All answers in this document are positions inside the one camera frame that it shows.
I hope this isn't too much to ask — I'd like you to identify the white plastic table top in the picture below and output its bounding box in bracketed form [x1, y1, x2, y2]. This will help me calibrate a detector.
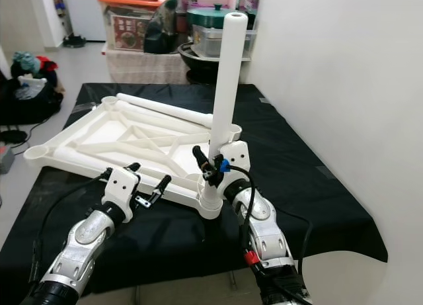
[23, 95, 243, 220]

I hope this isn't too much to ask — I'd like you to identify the black wok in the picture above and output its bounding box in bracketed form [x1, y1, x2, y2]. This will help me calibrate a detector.
[178, 44, 249, 84]

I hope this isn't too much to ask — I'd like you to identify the beige cloth covered bench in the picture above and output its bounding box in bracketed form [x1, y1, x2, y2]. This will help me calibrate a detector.
[106, 48, 186, 84]

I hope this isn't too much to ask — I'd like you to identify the black tablecloth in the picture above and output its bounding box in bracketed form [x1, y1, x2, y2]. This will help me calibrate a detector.
[0, 83, 389, 296]

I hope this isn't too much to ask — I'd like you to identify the black fabric bag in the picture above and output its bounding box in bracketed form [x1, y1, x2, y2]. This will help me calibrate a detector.
[0, 77, 63, 126]

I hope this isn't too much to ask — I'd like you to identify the grey electronic box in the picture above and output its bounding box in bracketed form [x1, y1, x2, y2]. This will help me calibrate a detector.
[0, 146, 15, 175]

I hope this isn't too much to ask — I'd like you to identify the glossy black bag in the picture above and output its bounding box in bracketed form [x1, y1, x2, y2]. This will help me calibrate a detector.
[144, 0, 180, 54]

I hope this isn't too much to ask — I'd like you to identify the white crumpled plastic bag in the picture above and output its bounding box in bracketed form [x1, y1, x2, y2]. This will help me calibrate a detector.
[17, 75, 47, 99]

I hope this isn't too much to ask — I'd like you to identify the red cloth item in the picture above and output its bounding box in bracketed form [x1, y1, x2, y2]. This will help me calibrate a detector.
[38, 55, 59, 73]

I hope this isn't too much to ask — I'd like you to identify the orange lidded storage box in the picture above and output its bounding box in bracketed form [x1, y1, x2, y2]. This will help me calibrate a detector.
[98, 0, 159, 53]

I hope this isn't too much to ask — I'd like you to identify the black floor stand base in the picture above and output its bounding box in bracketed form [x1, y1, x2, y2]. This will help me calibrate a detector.
[63, 35, 90, 49]

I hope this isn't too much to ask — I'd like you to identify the green pot with lid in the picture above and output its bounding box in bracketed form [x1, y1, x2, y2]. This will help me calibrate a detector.
[186, 4, 229, 29]

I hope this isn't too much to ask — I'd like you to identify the white cabinet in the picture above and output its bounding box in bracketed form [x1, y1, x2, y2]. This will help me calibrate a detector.
[63, 0, 106, 42]

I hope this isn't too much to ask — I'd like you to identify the framed picture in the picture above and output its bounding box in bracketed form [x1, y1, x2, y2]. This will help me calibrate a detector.
[237, 0, 260, 13]

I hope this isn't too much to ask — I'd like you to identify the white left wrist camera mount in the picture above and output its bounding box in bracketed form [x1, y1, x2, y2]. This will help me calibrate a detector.
[102, 166, 141, 221]

